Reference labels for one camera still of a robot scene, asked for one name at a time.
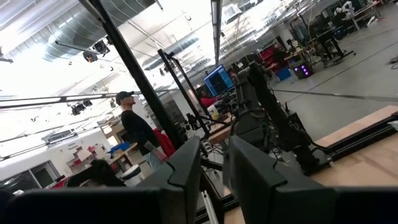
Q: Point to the white yellow container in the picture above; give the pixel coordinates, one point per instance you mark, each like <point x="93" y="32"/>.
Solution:
<point x="213" y="112"/>

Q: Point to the computer with pink lights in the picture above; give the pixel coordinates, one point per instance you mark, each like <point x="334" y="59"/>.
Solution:
<point x="303" y="71"/>

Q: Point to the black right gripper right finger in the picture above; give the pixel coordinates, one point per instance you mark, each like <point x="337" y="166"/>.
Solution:
<point x="280" y="199"/>

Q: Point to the large silver air duct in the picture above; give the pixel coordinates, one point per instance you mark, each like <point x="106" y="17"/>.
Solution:
<point x="71" y="28"/>

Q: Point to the blue computer monitor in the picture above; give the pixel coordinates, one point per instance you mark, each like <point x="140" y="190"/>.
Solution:
<point x="218" y="80"/>

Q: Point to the aluminium bracket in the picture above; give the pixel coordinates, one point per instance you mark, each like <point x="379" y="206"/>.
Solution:
<point x="210" y="207"/>

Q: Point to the blue bin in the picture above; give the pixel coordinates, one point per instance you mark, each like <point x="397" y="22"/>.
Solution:
<point x="119" y="147"/>
<point x="283" y="74"/>

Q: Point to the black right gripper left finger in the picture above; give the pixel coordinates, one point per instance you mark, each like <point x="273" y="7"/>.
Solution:
<point x="174" y="193"/>

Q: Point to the black frame post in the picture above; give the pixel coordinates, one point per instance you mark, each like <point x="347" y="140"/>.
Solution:
<point x="136" y="71"/>

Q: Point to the long ceiling light bar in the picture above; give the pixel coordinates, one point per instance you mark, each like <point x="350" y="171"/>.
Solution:
<point x="216" y="28"/>

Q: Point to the person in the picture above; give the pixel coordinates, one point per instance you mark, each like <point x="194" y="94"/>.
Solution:
<point x="206" y="100"/>
<point x="136" y="127"/>

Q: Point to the red cloth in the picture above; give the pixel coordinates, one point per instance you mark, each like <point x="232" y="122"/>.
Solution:
<point x="164" y="142"/>

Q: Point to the white round bin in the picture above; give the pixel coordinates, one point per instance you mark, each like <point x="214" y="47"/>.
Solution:
<point x="132" y="175"/>

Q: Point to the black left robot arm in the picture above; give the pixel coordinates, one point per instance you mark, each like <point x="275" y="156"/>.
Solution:
<point x="267" y="118"/>

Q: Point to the black tripod stand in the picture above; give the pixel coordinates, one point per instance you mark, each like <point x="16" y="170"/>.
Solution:
<point x="183" y="90"/>

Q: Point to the wooden workbench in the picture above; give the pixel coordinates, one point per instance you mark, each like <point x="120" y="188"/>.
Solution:
<point x="124" y="154"/>

